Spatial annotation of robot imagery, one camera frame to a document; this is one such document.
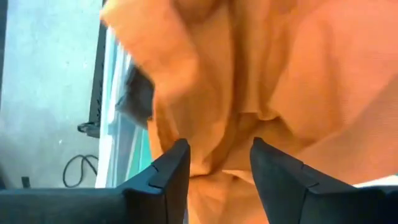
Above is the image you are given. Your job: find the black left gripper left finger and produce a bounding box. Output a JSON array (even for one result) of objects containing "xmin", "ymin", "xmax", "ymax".
[{"xmin": 117, "ymin": 138, "xmax": 192, "ymax": 224}]

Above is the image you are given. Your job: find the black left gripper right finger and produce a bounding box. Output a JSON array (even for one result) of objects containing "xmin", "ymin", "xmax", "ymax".
[{"xmin": 249, "ymin": 136, "xmax": 374, "ymax": 224}]

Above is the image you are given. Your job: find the clear plastic bin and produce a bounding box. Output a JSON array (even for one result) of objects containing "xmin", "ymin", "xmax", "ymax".
[{"xmin": 94, "ymin": 26, "xmax": 154, "ymax": 189}]

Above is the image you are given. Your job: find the dark grey towel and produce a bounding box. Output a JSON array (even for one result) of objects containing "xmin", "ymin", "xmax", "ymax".
[{"xmin": 115, "ymin": 63, "xmax": 155, "ymax": 129}]

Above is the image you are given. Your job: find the orange towel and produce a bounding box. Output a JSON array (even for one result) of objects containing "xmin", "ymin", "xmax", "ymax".
[{"xmin": 99, "ymin": 0, "xmax": 398, "ymax": 224}]

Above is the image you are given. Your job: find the black looped floor cable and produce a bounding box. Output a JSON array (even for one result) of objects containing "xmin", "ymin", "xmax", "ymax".
[{"xmin": 62, "ymin": 154, "xmax": 100, "ymax": 189}]

